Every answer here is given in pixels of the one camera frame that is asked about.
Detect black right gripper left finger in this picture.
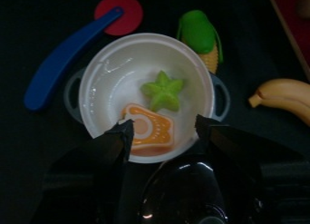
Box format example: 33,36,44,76
28,118,136,224

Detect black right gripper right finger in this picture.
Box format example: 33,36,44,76
193,113,310,224

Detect yellow toy banana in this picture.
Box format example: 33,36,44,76
247,78,310,127

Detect green star fruit slice toy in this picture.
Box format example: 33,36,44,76
139,70,185,112

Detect blue red toy pizza cutter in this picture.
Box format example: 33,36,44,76
22,0,144,112

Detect toy corn cob green husk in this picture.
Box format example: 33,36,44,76
175,9,224,74

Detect wooden tray red inside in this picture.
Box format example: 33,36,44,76
264,0,310,81

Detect white toy pot grey handles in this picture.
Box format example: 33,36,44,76
62,32,231,164

